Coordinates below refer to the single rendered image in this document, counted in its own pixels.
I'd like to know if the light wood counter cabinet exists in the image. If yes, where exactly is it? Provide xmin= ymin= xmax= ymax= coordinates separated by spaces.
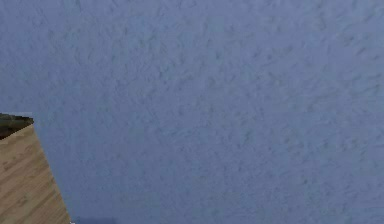
xmin=0 ymin=112 xmax=72 ymax=224

